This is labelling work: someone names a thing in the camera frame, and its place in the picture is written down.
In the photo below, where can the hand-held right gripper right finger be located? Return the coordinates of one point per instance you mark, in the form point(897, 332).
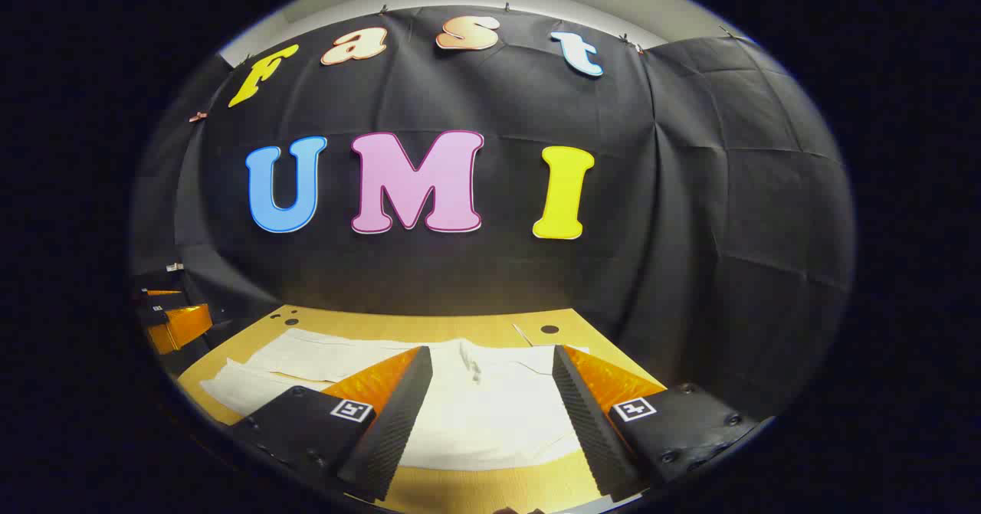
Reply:
point(590, 430)

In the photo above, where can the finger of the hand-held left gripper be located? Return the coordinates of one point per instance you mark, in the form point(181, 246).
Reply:
point(184, 329)
point(161, 280)

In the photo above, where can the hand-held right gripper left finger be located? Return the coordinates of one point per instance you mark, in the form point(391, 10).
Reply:
point(395, 430)

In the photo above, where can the white jeans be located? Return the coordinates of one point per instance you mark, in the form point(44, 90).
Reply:
point(490, 414)

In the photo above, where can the black backdrop cloth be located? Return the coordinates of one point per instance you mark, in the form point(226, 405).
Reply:
point(690, 230)

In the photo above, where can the white paper strip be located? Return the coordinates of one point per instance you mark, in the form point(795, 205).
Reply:
point(523, 335)

